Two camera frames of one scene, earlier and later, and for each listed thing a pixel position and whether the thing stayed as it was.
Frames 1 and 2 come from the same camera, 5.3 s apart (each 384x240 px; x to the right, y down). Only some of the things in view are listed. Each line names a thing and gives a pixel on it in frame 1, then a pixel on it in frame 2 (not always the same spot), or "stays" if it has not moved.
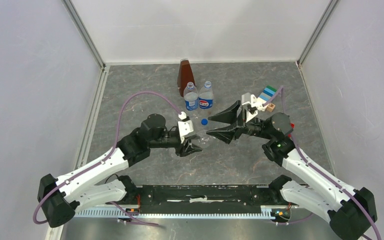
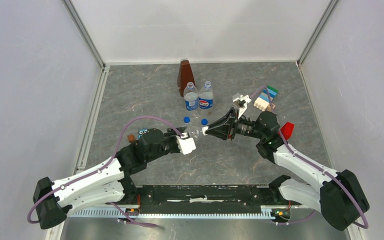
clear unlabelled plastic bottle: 206,141 -> 196,134
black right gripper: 227,133 stays
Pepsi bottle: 206,96 stays
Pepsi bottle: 191,97 stays
